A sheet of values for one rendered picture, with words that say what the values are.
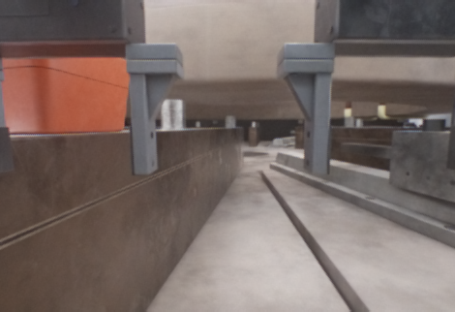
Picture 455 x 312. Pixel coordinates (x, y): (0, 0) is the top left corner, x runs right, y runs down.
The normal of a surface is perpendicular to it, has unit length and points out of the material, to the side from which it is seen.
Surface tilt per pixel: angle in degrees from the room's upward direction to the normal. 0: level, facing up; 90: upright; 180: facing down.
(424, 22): 90
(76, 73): 97
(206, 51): 90
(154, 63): 90
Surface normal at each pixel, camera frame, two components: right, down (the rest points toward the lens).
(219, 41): -0.11, 0.12
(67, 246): 0.98, 0.02
